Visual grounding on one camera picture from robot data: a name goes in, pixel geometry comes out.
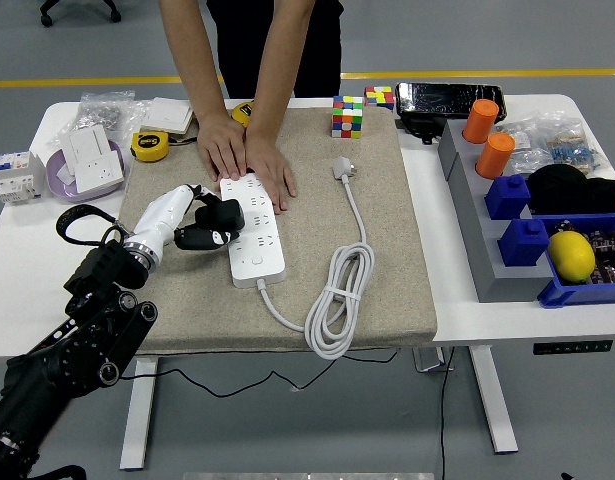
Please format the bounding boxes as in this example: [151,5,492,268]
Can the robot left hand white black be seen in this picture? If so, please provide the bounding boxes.
[129,183,241,254]

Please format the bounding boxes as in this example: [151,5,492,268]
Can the person's right hand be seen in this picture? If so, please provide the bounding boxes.
[195,110,249,182]

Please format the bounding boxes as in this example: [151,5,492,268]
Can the person's left hand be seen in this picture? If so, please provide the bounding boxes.
[244,133,298,216]

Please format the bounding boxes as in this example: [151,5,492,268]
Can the black plug adapter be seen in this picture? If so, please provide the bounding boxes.
[194,198,247,234]

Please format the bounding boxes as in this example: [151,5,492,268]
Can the white power strip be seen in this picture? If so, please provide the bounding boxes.
[219,174,287,290]

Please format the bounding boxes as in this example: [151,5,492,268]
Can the black adapter cord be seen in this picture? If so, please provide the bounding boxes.
[121,347,401,400]

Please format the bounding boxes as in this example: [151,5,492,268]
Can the yellow square tape measure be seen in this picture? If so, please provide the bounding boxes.
[230,101,256,129]

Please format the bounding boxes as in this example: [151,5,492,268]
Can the yellow round tape measure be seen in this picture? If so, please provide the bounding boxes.
[130,130,171,163]

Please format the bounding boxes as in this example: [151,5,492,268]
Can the white socket panel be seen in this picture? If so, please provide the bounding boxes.
[72,152,126,195]

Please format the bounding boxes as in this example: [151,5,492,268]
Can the large colourful puzzle cube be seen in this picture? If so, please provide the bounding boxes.
[331,95,365,140]

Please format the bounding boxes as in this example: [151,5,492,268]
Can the white table leg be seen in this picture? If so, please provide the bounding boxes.
[467,345,519,455]
[118,357,161,472]

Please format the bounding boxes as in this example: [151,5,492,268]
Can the purple bowl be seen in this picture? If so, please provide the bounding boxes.
[45,138,127,204]

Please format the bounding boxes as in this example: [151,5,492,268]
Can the clear bag of screws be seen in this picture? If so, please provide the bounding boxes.
[75,89,138,146]

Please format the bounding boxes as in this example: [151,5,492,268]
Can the small colourful puzzle cube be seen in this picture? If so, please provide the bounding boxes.
[364,85,395,111]

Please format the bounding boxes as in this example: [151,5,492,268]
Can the black table control panel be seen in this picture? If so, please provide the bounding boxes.
[532,339,614,356]

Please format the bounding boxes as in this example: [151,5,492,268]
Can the grey-brown mat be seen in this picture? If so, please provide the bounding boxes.
[114,106,438,357]

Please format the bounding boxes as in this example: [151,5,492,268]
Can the white circuit breaker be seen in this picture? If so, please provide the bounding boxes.
[0,150,47,206]

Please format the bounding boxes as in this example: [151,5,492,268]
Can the blue plastic bin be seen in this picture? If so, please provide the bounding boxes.
[536,213,615,309]

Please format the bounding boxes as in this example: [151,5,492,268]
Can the silver box under table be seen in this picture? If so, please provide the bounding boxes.
[411,347,456,374]

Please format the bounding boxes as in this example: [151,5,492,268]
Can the black plastic-wrapped device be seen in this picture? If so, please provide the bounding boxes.
[394,81,507,146]

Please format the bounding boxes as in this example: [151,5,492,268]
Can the black office chair base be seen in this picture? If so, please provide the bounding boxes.
[39,0,123,28]

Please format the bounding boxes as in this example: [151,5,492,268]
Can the orange cylinder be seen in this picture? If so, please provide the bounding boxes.
[461,98,500,144]
[475,131,516,179]

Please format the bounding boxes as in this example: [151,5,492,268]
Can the yellow lemon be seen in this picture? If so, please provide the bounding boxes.
[546,230,597,285]

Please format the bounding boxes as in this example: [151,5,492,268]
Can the dark cylindrical capacitors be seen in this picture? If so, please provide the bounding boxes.
[586,228,615,286]

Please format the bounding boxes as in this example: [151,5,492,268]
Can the grey block holder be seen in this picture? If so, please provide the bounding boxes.
[436,118,556,304]

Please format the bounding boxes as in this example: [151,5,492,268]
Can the blue block with knob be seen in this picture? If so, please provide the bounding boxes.
[484,173,532,221]
[497,218,551,268]

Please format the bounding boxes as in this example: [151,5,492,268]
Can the clear bag of white parts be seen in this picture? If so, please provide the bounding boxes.
[496,118,546,174]

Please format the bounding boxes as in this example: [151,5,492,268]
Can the black cloth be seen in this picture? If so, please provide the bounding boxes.
[525,164,615,216]

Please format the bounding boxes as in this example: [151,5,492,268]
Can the clear bag of blue components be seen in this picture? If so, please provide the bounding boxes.
[541,117,611,177]

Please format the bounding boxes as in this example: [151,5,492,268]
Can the white flat wall switch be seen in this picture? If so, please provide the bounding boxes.
[139,96,195,137]

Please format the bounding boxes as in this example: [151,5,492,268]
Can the white power strip cable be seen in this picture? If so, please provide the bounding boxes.
[259,155,377,360]

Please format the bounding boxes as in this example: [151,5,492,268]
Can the white switch panel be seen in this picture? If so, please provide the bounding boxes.
[59,123,112,174]

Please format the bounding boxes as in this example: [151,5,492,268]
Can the black hanging cable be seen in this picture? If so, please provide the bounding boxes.
[438,347,457,480]

